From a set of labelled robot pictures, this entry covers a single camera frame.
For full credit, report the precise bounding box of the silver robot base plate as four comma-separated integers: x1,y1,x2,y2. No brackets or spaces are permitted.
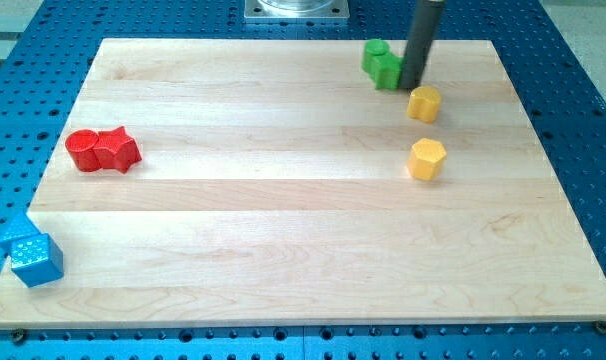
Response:
244,0,350,21

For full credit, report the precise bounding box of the red cylinder block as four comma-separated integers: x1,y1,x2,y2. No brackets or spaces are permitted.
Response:
65,129,101,172

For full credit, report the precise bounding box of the wooden board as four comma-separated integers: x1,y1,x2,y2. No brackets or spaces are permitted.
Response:
0,38,606,329

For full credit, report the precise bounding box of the green cylinder block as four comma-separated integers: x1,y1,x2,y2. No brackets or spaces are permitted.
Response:
361,38,389,74

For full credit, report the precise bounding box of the blue triangle block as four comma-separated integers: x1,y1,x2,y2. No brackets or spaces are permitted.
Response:
0,212,40,254

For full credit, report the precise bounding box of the green star block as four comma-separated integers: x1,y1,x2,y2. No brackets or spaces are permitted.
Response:
370,53,402,90

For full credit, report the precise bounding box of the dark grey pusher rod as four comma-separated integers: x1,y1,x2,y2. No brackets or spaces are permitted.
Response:
399,0,446,90

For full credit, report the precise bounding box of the blue cube block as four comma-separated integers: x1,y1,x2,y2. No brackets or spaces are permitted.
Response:
10,233,64,287

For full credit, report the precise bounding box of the yellow heart block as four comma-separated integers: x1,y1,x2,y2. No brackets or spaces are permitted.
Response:
407,86,442,123

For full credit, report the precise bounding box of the yellow hexagon block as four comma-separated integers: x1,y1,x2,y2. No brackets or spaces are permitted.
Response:
407,138,447,181

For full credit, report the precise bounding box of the red star block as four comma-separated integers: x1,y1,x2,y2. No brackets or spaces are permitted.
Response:
93,126,142,174

